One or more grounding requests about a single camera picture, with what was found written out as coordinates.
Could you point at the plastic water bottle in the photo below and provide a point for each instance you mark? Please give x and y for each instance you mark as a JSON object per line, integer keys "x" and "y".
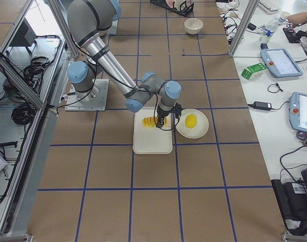
{"x": 269, "y": 30}

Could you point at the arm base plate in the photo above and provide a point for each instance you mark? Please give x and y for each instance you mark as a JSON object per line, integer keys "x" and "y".
{"x": 96, "y": 100}

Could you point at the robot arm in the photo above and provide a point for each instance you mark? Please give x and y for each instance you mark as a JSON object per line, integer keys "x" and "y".
{"x": 88, "y": 22}

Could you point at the white rectangular tray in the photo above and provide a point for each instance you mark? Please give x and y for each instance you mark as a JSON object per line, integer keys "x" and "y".
{"x": 150, "y": 140}

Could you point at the sliced yellow bread loaf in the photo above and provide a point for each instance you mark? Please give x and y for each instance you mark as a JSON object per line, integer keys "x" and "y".
{"x": 150, "y": 122}

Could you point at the white plate under lemon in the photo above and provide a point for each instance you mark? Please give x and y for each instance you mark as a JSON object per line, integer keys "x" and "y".
{"x": 199, "y": 130}

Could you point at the green white carton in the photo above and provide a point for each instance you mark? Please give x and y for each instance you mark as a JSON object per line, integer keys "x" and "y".
{"x": 253, "y": 71}

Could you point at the cream plate in rack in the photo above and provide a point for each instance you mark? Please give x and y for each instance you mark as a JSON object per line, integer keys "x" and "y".
{"x": 180, "y": 4}

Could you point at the black plate rack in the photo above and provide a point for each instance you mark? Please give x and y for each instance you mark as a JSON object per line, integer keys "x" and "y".
{"x": 185, "y": 12}

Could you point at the white bowl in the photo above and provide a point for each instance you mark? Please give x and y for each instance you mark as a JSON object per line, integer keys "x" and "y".
{"x": 193, "y": 26}

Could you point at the blue teach pendant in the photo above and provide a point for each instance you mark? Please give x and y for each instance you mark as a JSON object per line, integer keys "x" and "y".
{"x": 280, "y": 63}
{"x": 298, "y": 111}

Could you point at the yellow lemon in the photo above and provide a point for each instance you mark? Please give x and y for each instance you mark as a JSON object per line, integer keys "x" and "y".
{"x": 190, "y": 121}

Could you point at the pink plate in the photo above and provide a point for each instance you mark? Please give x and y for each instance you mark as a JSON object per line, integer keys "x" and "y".
{"x": 171, "y": 3}

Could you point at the aluminium frame post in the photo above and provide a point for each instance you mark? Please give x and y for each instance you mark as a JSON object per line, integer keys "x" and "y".
{"x": 247, "y": 15}

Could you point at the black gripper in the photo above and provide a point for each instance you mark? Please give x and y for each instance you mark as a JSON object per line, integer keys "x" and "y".
{"x": 162, "y": 114}

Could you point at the black power adapter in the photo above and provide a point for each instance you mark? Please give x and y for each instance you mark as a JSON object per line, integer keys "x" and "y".
{"x": 262, "y": 105}

